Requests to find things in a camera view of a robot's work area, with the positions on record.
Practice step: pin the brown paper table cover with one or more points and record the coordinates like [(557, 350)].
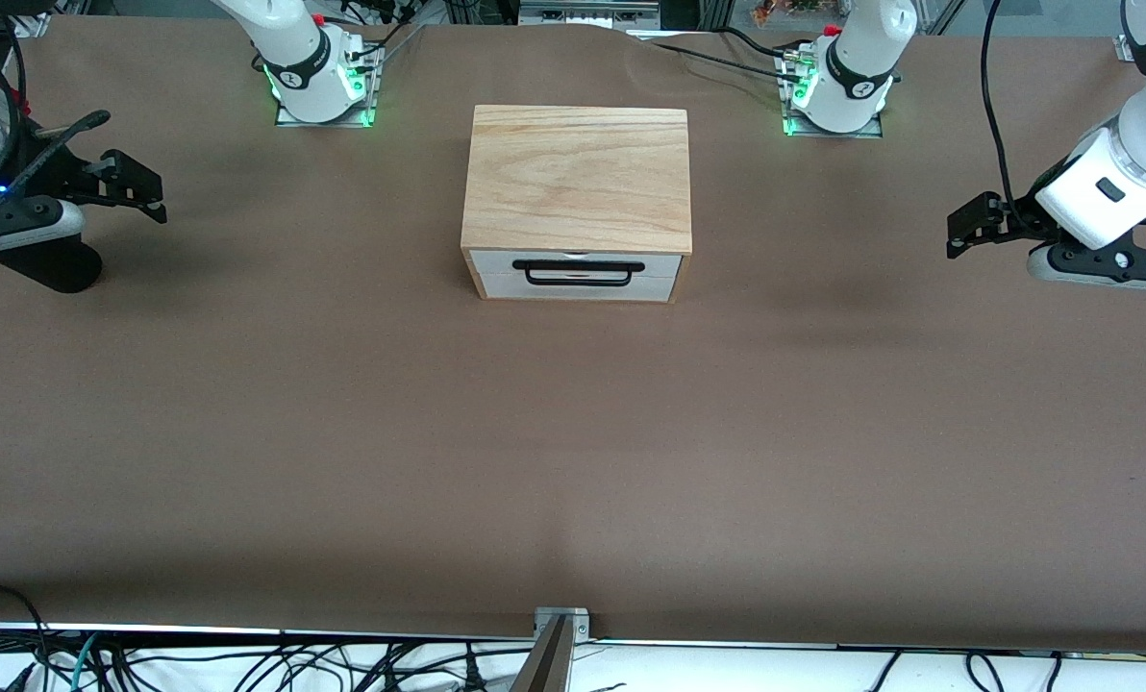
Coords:
[(573, 461)]

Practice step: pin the black cylindrical vase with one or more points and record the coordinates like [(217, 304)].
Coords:
[(59, 271)]

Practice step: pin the white-fronted wooden drawer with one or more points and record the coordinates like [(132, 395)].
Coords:
[(496, 274)]

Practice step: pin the grey power strip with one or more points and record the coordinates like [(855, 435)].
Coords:
[(587, 13)]

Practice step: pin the red artificial rose sprig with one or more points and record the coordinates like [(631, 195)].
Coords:
[(17, 97)]

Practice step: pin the aluminium table edge rail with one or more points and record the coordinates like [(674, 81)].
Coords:
[(246, 631)]

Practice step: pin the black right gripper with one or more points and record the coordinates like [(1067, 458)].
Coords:
[(65, 177)]

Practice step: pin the aluminium corner bracket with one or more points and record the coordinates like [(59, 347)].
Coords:
[(1126, 46), (33, 25)]

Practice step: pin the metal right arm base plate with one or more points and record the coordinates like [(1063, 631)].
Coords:
[(369, 117)]

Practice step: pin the light wooden drawer cabinet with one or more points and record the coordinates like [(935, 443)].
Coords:
[(578, 183)]

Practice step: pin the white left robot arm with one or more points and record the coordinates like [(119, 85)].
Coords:
[(861, 58)]

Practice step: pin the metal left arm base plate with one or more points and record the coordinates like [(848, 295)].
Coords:
[(871, 131)]

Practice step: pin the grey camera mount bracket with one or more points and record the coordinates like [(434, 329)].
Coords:
[(559, 663)]

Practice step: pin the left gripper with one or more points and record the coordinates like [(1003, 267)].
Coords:
[(1023, 218)]

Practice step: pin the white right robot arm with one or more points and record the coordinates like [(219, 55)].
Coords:
[(294, 58)]

